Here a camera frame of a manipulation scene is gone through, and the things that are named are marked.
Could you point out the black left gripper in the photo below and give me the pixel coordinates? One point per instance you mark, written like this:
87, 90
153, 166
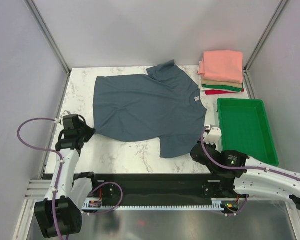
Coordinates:
90, 131

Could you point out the folded green t-shirt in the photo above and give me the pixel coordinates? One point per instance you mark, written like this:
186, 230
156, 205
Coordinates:
224, 88

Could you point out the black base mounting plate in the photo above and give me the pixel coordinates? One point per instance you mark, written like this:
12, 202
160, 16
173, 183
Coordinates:
187, 184

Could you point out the green plastic tray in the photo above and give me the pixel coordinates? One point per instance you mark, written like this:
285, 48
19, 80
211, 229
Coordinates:
245, 128

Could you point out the folded salmon pink t-shirt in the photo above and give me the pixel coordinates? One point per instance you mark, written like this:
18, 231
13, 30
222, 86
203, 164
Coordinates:
222, 66

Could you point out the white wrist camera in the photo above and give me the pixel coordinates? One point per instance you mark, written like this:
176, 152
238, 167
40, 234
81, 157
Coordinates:
59, 120
213, 135

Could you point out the aluminium frame post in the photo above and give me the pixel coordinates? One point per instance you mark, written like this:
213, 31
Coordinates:
266, 33
48, 35

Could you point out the blue-grey t-shirt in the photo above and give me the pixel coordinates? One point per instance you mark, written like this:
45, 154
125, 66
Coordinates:
163, 103

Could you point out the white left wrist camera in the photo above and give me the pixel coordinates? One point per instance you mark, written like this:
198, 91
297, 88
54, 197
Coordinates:
59, 120

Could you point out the left aluminium frame post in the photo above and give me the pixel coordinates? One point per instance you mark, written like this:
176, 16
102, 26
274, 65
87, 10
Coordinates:
48, 35

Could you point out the folded red t-shirt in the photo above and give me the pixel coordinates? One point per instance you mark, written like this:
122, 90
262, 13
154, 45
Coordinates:
212, 92

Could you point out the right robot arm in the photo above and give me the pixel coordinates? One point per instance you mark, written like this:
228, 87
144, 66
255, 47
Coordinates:
244, 175

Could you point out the white slotted cable duct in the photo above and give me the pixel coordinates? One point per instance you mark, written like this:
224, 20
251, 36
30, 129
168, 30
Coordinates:
93, 204

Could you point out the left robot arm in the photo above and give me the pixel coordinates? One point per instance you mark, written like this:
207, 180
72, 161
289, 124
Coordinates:
60, 213

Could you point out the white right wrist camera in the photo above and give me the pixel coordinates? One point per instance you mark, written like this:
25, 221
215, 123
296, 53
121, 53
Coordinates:
213, 135

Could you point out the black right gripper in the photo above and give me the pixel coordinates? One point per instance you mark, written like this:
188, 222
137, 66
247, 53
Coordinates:
213, 147

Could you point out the folded beige t-shirt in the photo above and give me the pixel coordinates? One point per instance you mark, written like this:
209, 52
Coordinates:
220, 83

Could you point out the right aluminium frame post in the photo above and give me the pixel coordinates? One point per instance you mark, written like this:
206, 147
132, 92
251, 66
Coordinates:
266, 33

